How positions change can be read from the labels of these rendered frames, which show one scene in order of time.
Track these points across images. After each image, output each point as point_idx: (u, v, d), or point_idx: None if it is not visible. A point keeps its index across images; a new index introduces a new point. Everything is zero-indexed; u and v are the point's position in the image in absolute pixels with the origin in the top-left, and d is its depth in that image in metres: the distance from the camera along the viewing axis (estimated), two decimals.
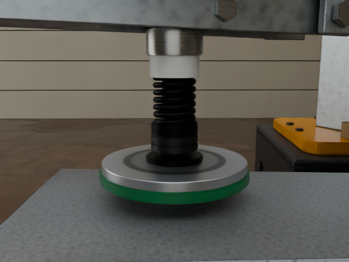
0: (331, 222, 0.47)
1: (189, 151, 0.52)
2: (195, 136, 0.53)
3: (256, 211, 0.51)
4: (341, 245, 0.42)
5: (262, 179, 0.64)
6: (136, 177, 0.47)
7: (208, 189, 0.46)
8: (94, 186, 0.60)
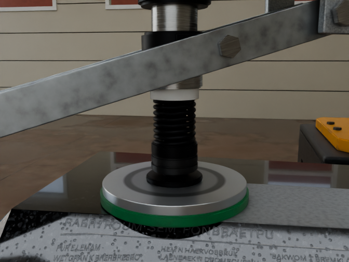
0: (311, 201, 0.54)
1: (189, 172, 0.53)
2: (195, 156, 0.54)
3: (250, 190, 0.59)
4: (310, 217, 0.49)
5: (269, 166, 0.72)
6: (198, 162, 0.65)
7: None
8: (122, 165, 0.73)
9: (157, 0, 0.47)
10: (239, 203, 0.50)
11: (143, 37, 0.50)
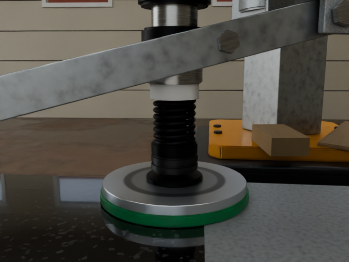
0: (52, 233, 0.44)
1: (189, 172, 0.53)
2: (195, 156, 0.54)
3: None
4: (18, 259, 0.39)
5: (64, 184, 0.62)
6: (235, 172, 0.59)
7: None
8: None
9: (157, 0, 0.47)
10: (182, 217, 0.46)
11: (143, 32, 0.50)
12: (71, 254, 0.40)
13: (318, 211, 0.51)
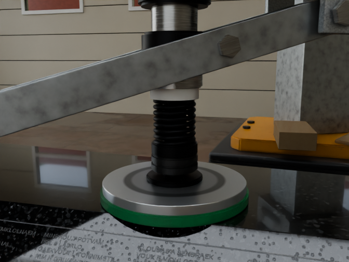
0: (47, 183, 0.62)
1: (189, 172, 0.53)
2: (195, 156, 0.54)
3: (17, 173, 0.68)
4: (16, 195, 0.57)
5: (77, 156, 0.80)
6: (122, 196, 0.49)
7: (187, 214, 0.46)
8: None
9: (157, 0, 0.47)
10: None
11: (143, 37, 0.50)
12: (51, 195, 0.57)
13: (257, 186, 0.61)
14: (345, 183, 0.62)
